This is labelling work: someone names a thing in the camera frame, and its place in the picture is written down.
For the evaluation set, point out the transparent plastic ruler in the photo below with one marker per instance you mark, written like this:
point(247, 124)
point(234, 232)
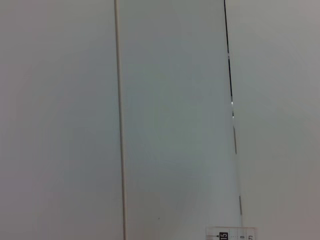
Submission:
point(230, 235)

